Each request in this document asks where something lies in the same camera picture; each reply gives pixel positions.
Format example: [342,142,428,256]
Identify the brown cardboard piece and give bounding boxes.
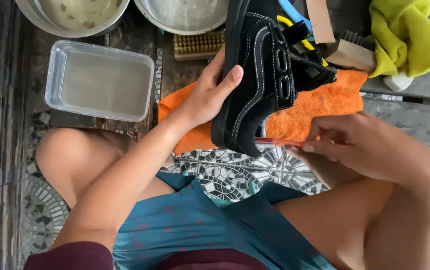
[306,0,336,45]

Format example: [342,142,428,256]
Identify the yellow-green cloth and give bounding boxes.
[365,0,430,79]

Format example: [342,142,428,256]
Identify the maroon shirt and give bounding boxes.
[23,241,272,270]

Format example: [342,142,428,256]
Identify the grey wooden bench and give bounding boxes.
[305,0,430,147]

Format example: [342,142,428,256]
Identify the white eraser block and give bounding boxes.
[383,71,414,92]

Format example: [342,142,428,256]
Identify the wooden brush with dark bristles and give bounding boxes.
[322,29,377,74]

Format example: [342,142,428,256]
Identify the wooden brush with tan bristles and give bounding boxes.
[173,30,226,62]

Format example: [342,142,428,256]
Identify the teal shorts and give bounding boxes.
[112,172,337,270]

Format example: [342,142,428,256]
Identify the person's right hand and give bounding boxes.
[285,112,430,181]

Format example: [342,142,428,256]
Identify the blue plastic handle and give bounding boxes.
[278,0,313,34]

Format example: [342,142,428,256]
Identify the orange microfiber cloth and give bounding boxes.
[158,69,368,155]

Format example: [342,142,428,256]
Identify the person's left hand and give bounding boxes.
[180,44,244,129]

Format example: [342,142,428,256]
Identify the clear plastic rectangular container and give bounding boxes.
[45,40,155,123]

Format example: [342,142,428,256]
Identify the red toothbrush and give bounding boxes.
[254,137,322,148]

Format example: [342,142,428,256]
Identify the black suede shoe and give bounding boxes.
[210,0,338,158]

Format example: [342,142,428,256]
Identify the metal bowl with clear water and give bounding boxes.
[133,0,231,36]

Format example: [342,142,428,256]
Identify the metal bowl with murky water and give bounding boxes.
[15,0,131,38]

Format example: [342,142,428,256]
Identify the yellow-handled brush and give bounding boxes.
[277,15,329,67]

